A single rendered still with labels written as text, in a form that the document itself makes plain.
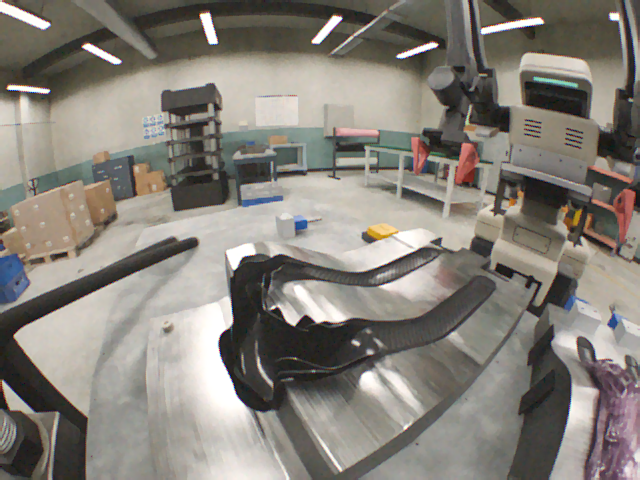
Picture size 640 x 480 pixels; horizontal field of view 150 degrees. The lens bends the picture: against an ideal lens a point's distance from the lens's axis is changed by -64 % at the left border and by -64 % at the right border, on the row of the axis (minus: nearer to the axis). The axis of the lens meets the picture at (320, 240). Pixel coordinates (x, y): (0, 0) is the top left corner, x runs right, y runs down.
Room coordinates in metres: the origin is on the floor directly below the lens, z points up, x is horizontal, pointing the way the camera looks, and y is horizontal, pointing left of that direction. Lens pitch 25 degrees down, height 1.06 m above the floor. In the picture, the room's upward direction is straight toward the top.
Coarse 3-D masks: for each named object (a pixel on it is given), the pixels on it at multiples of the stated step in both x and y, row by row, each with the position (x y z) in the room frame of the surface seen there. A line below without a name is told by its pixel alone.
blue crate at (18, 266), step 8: (8, 256) 0.95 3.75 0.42; (16, 256) 1.00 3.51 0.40; (0, 264) 0.85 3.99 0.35; (8, 264) 0.84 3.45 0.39; (16, 264) 0.95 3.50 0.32; (0, 272) 0.68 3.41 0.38; (8, 272) 0.79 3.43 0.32; (16, 272) 0.90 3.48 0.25; (0, 280) 0.65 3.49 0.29; (8, 280) 0.73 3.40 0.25
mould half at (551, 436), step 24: (552, 312) 0.17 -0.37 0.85; (576, 336) 0.11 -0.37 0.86; (600, 336) 0.09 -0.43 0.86; (552, 360) 0.09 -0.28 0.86; (576, 360) 0.07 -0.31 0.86; (576, 384) 0.04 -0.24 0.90; (552, 408) 0.03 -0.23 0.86; (576, 408) 0.02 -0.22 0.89; (528, 432) 0.03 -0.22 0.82; (552, 432) 0.01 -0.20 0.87; (576, 432) 0.00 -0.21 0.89; (528, 456) 0.00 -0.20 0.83; (552, 456) -0.01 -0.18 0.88; (576, 456) -0.02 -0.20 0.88
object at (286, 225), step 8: (280, 216) 0.59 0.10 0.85; (288, 216) 0.59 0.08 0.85; (296, 216) 0.63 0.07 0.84; (320, 216) 0.65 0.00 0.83; (280, 224) 0.58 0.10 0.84; (288, 224) 0.58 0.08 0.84; (296, 224) 0.59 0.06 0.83; (304, 224) 0.60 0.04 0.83; (280, 232) 0.58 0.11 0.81; (288, 232) 0.58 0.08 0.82
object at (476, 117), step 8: (480, 104) 0.62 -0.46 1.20; (496, 104) 0.62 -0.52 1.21; (472, 112) 0.70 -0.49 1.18; (480, 112) 0.64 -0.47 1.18; (488, 112) 0.62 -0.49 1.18; (496, 112) 0.61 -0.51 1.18; (472, 120) 0.68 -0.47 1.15; (480, 120) 0.65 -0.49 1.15; (488, 120) 0.63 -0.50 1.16; (496, 120) 0.62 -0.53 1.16
